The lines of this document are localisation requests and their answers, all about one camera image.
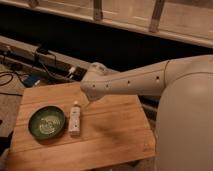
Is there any green ceramic bowl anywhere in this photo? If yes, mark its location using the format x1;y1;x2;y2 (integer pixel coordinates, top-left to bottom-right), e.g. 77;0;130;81
28;106;66;140

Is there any white plastic bottle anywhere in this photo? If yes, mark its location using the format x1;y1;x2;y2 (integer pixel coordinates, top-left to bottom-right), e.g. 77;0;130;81
68;101;81;136

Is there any blue box on floor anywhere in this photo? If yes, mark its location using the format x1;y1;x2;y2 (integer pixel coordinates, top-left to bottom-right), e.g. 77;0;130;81
23;75;40;88

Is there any wooden table board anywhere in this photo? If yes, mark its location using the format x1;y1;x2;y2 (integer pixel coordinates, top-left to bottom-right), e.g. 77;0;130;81
6;83;155;171

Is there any black cable on floor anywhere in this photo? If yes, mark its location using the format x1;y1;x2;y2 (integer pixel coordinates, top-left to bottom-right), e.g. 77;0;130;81
0;71;24;97

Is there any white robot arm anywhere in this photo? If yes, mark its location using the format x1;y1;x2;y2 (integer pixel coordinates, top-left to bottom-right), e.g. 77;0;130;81
80;55;213;171

